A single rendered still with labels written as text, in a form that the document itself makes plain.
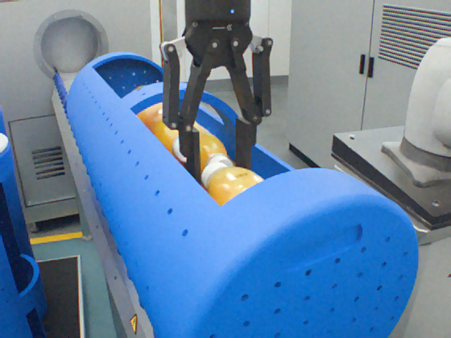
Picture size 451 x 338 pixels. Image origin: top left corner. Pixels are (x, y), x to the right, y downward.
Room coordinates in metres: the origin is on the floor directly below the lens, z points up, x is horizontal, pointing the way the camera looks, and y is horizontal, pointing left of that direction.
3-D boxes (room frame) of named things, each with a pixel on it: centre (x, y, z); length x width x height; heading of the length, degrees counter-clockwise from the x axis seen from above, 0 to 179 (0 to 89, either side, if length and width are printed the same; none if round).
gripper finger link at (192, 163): (0.48, 0.04, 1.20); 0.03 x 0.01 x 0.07; 25
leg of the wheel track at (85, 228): (2.08, 0.82, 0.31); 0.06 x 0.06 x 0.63; 25
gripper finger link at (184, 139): (0.48, 0.06, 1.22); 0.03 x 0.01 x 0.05; 115
